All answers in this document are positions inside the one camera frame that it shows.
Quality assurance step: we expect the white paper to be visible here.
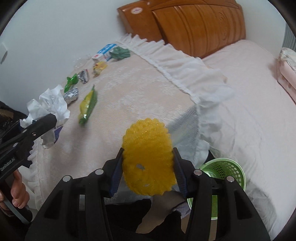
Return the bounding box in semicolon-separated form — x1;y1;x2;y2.
20;85;70;149

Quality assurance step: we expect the yellow foam fruit net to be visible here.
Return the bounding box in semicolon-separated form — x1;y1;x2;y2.
122;118;176;196

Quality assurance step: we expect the person's left hand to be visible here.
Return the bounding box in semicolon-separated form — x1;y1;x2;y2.
11;170;30;209

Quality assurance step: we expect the dark clothing person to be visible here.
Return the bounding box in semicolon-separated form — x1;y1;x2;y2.
0;101;28;137

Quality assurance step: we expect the green plastic waste basket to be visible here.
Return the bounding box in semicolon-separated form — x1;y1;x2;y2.
187;158;246;220

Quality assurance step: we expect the small silver foil ball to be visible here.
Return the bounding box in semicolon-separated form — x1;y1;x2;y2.
63;87;79;105

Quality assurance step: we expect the green yellow snack bag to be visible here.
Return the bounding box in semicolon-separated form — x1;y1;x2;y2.
79;85;97;126

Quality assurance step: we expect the pink bed sheet mattress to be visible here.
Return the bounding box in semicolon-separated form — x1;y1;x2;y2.
203;40;295;239

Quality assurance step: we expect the silver red foil wrapper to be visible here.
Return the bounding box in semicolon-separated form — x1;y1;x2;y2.
77;69;89;84

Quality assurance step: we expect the clear plastic bottle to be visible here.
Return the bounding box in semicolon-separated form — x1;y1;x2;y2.
73;54;91;70

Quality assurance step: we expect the yellow cartoon snack wrapper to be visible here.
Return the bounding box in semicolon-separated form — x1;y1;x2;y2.
92;61;107;76

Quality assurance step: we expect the white lace table cover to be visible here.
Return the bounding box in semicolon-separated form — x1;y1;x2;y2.
23;35;233;209

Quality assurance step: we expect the blue white milk carton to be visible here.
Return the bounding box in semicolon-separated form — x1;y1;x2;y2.
92;43;117;63

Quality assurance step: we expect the dark green white wrapper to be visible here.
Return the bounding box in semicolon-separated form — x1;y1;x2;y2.
110;46;130;60

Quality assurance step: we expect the folded pink blanket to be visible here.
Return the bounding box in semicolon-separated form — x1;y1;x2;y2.
277;47;296;102

